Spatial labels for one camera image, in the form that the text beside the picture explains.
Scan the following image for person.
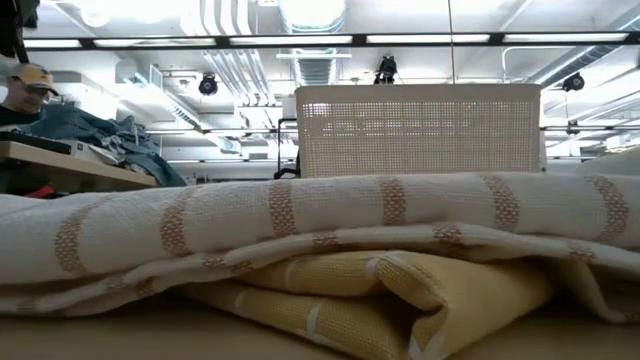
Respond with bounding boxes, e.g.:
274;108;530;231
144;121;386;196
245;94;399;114
0;62;60;126

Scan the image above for blue cloth pile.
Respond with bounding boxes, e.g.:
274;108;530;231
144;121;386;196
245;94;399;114
19;102;187;189

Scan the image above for flat white box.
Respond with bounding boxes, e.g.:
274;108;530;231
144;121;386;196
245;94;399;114
69;139;121;166

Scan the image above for wooden side table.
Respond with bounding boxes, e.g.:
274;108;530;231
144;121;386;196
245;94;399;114
0;139;160;196

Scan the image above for black ceiling rail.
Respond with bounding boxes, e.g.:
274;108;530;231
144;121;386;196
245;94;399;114
22;32;640;49

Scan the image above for black ceiling camera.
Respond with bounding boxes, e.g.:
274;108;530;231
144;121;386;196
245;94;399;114
374;53;399;85
198;72;220;96
562;72;586;93

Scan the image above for black keypad device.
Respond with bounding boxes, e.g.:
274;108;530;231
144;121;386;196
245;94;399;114
0;130;73;155

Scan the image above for white towel with pink stripes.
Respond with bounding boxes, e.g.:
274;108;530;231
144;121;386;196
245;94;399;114
0;172;640;324

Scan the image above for white perforated plastic basket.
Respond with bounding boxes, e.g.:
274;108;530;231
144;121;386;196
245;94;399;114
294;83;544;179

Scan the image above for yellow checked towel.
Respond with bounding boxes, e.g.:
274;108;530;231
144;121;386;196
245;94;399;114
177;249;556;360

